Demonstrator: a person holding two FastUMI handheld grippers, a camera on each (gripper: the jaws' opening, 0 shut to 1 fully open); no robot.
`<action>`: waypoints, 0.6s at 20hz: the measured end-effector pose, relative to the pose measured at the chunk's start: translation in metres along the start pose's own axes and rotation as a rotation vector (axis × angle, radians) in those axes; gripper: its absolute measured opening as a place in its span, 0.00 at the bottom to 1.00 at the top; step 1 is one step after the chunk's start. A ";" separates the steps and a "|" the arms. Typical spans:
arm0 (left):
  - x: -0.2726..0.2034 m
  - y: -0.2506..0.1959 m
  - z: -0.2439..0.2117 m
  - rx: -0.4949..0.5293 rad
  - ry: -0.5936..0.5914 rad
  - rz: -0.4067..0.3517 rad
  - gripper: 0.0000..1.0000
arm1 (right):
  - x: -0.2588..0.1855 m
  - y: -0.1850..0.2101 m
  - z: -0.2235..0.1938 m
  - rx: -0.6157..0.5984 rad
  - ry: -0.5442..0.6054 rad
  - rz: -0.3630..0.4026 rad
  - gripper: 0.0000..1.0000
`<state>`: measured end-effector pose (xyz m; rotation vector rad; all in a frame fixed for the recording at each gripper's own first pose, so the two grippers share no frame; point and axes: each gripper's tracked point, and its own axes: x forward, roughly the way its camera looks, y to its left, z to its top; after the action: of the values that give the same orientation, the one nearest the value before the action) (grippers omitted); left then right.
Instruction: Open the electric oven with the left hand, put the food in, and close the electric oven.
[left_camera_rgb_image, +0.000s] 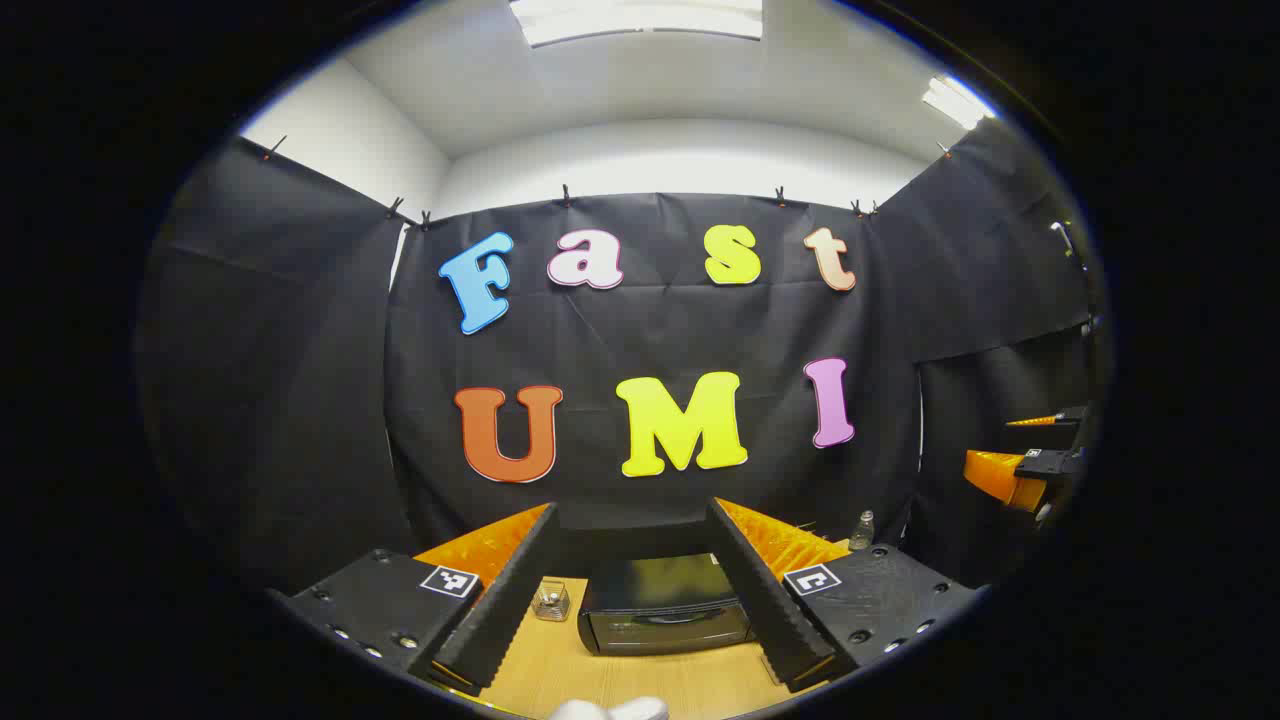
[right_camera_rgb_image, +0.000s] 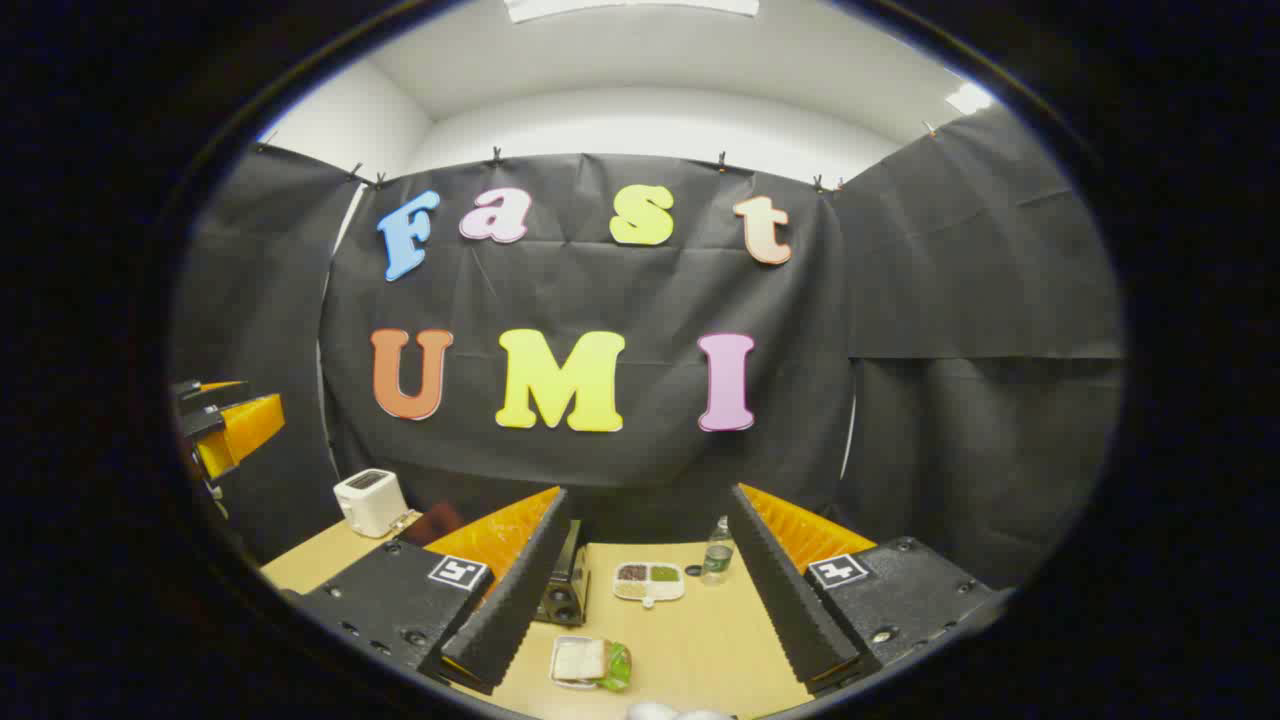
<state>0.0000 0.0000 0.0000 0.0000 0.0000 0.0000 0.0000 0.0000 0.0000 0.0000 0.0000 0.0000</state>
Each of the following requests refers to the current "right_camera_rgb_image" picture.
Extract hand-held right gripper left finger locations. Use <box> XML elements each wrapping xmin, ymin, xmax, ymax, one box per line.
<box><xmin>290</xmin><ymin>486</ymin><xmax>573</xmax><ymax>697</ymax></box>

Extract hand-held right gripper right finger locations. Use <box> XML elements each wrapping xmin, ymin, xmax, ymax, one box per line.
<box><xmin>726</xmin><ymin>483</ymin><xmax>1006</xmax><ymax>698</ymax></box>

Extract black electric oven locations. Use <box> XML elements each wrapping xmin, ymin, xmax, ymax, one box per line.
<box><xmin>400</xmin><ymin>500</ymin><xmax>593</xmax><ymax>628</ymax></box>

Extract white bread slice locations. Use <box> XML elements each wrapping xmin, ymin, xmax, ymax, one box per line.
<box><xmin>553</xmin><ymin>640</ymin><xmax>607</xmax><ymax>683</ymax></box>

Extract clear plastic water bottle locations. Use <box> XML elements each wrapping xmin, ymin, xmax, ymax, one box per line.
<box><xmin>702</xmin><ymin>516</ymin><xmax>736</xmax><ymax>586</ymax></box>

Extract white rectangular tray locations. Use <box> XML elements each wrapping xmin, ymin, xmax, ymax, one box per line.
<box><xmin>549</xmin><ymin>635</ymin><xmax>613</xmax><ymax>691</ymax></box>

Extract white divided condiment dish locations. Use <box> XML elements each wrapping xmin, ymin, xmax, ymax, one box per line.
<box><xmin>612</xmin><ymin>562</ymin><xmax>687</xmax><ymax>609</ymax></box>

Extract white toaster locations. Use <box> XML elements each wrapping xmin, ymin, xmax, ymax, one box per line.
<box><xmin>333</xmin><ymin>468</ymin><xmax>409</xmax><ymax>539</ymax></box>

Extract black backdrop cloth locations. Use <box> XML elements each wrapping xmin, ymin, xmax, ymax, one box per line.
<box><xmin>170</xmin><ymin>105</ymin><xmax>1126</xmax><ymax>591</ymax></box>

